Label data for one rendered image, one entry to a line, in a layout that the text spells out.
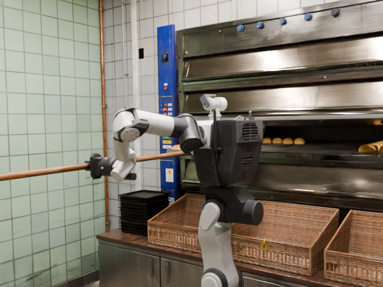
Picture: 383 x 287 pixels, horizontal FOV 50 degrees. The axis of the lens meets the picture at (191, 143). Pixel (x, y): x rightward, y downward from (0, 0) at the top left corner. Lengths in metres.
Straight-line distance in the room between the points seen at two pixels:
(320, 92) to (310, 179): 0.55
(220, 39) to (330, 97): 0.92
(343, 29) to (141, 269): 2.01
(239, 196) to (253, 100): 1.11
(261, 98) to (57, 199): 1.81
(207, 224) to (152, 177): 1.53
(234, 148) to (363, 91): 1.08
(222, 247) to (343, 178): 0.99
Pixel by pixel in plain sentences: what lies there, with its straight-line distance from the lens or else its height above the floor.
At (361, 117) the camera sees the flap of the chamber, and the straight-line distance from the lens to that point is 2.49.
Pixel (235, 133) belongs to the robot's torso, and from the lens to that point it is 1.81.
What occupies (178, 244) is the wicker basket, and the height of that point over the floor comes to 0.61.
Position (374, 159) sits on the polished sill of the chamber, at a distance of 2.63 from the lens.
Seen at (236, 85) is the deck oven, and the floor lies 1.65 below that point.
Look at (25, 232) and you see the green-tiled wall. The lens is 3.42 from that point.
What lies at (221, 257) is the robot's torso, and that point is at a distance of 2.05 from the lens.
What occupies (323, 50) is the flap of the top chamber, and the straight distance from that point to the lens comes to 2.74.
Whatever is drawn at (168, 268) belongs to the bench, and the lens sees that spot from 2.78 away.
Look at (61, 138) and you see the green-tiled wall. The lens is 3.53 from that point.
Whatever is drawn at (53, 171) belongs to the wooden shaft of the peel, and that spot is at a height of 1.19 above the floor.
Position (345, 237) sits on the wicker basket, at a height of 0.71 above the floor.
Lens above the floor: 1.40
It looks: 3 degrees down
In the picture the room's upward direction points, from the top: 1 degrees counter-clockwise
